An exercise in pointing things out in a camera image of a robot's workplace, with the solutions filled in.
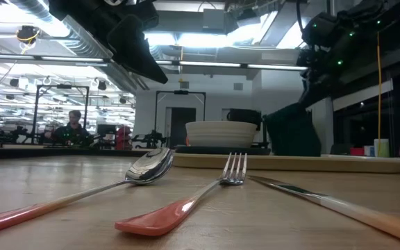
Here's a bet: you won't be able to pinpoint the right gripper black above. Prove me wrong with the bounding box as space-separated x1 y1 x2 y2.
296 43 352 109

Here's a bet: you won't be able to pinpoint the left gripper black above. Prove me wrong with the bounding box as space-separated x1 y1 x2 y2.
48 0 169 85

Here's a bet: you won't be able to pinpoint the dark green napkin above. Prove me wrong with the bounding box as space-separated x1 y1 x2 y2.
262 101 322 158

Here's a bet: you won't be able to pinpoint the white bowl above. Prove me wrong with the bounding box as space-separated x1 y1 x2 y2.
185 120 258 149

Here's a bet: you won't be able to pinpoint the dark teal plate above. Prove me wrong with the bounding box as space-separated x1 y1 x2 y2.
174 144 272 156

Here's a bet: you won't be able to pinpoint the steel spoon orange handle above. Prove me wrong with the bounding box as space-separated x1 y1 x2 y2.
0 147 174 238

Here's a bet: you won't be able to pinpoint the steel knife orange handle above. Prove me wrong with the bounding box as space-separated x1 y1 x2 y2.
247 174 400 249

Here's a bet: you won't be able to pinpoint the steel fork orange handle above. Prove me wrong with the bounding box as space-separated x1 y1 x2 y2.
114 151 249 238

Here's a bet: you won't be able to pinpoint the beige plastic tray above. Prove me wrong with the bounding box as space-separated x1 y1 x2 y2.
171 151 400 174

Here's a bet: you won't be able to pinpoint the long ceiling light bar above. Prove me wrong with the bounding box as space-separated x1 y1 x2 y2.
0 53 309 72

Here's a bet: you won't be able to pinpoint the black box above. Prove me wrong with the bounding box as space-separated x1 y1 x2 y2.
226 108 263 132

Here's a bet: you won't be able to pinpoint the white green cylinder container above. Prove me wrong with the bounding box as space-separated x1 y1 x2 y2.
374 138 390 158

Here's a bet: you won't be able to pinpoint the red object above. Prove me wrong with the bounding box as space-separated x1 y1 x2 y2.
115 125 133 151

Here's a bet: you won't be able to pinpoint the person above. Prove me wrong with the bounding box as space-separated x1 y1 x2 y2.
44 110 94 147

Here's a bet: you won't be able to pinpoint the silver ceiling duct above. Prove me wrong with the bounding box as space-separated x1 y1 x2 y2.
8 0 142 92

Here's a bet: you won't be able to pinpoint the black frame stand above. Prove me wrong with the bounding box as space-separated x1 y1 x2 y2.
31 83 90 145
153 90 207 147

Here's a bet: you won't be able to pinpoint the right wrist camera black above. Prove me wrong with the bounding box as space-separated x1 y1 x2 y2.
301 12 340 48

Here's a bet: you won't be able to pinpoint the black ceiling device yellow cable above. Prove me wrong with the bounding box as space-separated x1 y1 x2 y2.
15 24 42 55

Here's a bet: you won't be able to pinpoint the black table frame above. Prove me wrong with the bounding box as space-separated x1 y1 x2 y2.
0 144 174 161

